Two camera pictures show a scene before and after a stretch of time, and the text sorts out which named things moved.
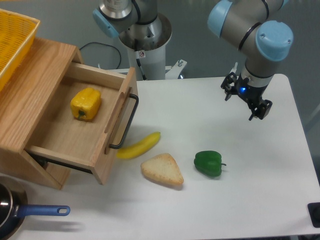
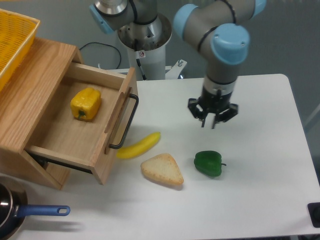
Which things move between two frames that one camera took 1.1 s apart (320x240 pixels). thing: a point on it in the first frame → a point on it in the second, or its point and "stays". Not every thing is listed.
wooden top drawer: x=88 y=118 stays
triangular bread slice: x=163 y=167 stays
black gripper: x=245 y=89 → x=214 y=103
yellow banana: x=144 y=146 stays
